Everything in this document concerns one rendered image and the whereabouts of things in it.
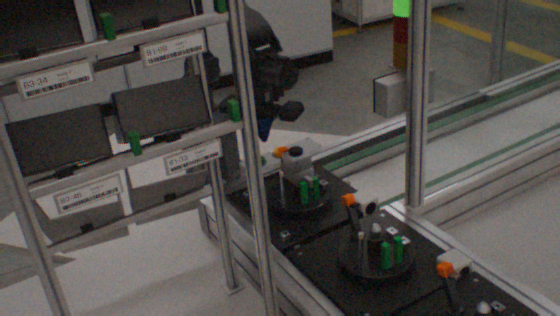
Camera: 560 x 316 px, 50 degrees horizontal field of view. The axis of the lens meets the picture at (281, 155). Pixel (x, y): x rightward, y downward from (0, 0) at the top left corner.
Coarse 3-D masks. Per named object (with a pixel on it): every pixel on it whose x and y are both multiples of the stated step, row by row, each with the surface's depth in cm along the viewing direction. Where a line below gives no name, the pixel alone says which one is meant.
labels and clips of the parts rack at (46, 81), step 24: (216, 0) 77; (144, 24) 74; (24, 48) 67; (144, 48) 74; (168, 48) 76; (192, 48) 78; (48, 72) 69; (72, 72) 71; (24, 96) 69; (216, 144) 85; (72, 168) 94; (168, 168) 83; (72, 192) 76; (96, 192) 78; (120, 192) 80; (192, 192) 108; (144, 216) 104; (72, 240) 98
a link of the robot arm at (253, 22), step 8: (248, 8) 124; (248, 16) 122; (256, 16) 123; (248, 24) 121; (256, 24) 122; (264, 24) 123; (248, 32) 120; (256, 32) 121; (264, 32) 122; (248, 40) 121; (256, 40) 121; (264, 40) 123; (256, 48) 124
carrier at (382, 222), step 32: (384, 224) 118; (288, 256) 112; (320, 256) 111; (352, 256) 107; (384, 256) 102; (416, 256) 109; (448, 256) 105; (320, 288) 105; (352, 288) 103; (384, 288) 102; (416, 288) 102
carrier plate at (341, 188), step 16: (320, 176) 136; (240, 192) 133; (336, 192) 130; (352, 192) 129; (240, 208) 127; (336, 208) 124; (272, 224) 121; (288, 224) 121; (304, 224) 120; (320, 224) 120; (336, 224) 120; (272, 240) 117; (288, 240) 116; (304, 240) 117
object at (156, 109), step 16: (176, 80) 86; (192, 80) 87; (112, 96) 84; (128, 96) 84; (144, 96) 85; (160, 96) 86; (176, 96) 86; (192, 96) 87; (112, 112) 96; (128, 112) 84; (144, 112) 85; (160, 112) 86; (176, 112) 86; (192, 112) 87; (208, 112) 88; (128, 128) 84; (144, 128) 85; (160, 128) 86; (176, 128) 86
